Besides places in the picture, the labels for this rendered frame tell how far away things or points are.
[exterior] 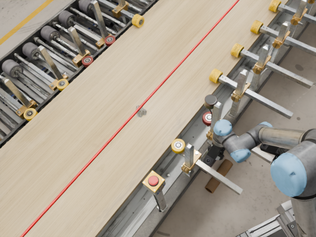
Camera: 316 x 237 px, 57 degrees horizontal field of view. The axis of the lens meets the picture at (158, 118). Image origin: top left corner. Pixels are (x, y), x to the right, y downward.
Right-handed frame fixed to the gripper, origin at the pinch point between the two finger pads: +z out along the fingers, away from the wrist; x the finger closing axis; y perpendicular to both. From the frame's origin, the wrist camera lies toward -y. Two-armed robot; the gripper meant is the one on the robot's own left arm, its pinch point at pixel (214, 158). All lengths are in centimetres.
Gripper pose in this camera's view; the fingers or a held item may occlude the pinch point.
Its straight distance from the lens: 159.7
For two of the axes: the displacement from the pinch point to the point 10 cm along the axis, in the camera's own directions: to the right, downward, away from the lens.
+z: 0.9, 4.8, 8.7
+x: -7.8, -5.1, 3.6
